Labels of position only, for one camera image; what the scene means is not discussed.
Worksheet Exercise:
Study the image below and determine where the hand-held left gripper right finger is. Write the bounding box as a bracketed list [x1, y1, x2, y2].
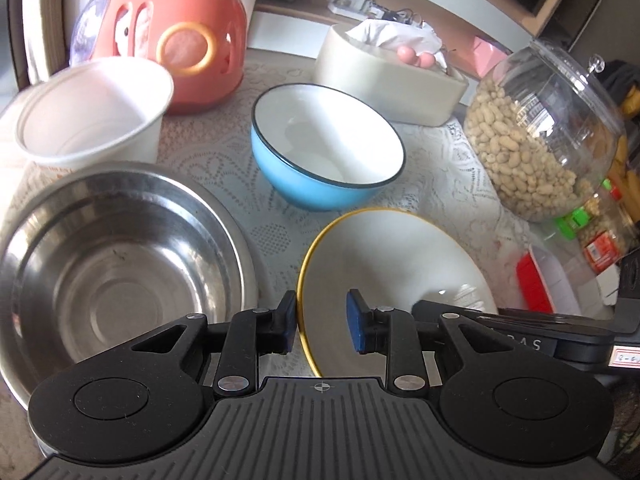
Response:
[346, 288, 503, 397]

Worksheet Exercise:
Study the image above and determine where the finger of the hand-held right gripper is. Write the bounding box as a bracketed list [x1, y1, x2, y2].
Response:
[411, 300, 496, 333]

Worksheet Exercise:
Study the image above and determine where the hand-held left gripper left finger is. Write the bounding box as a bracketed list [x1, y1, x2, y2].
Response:
[131, 290, 298, 397]

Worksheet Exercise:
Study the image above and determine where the white plate with yellow rim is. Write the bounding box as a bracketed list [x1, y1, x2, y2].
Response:
[296, 207, 498, 378]

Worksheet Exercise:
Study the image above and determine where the blue bowl with dark rim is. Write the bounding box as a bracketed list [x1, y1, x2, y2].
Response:
[250, 83, 407, 212]

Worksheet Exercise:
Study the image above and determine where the stainless steel bowl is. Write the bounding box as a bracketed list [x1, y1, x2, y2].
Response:
[0, 161, 261, 411]

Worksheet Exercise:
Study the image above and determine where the white disposable bowl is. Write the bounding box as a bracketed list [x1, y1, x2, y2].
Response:
[14, 57, 175, 171]

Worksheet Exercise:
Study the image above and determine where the clear box with red lid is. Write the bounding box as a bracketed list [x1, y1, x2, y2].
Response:
[515, 245, 621, 313]

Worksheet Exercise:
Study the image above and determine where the snack jar with green lid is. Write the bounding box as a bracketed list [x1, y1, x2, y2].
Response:
[557, 180, 640, 273]

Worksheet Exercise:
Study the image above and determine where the yellow snack bag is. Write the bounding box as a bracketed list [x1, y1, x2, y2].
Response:
[607, 132, 640, 201]

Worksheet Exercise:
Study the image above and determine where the white lace tablecloth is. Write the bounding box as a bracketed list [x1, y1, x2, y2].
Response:
[0, 50, 551, 411]

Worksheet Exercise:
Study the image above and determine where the clear jar of peanuts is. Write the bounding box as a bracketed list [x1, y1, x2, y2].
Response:
[462, 37, 628, 223]

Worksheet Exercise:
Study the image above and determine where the beige tissue box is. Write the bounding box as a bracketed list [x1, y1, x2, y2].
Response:
[313, 23, 470, 127]

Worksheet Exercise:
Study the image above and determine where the pink ball ornament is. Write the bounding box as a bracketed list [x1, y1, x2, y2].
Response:
[395, 46, 436, 68]

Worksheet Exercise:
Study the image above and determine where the black object behind jar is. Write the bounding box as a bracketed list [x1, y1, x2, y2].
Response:
[597, 60, 640, 106]

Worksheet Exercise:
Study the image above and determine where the pink box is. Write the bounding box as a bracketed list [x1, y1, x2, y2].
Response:
[472, 36, 511, 78]

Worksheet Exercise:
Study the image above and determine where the white tissue paper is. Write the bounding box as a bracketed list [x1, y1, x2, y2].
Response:
[345, 18, 451, 73]

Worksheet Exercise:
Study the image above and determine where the white and wood tv cabinet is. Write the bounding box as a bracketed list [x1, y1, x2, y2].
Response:
[252, 0, 640, 61]

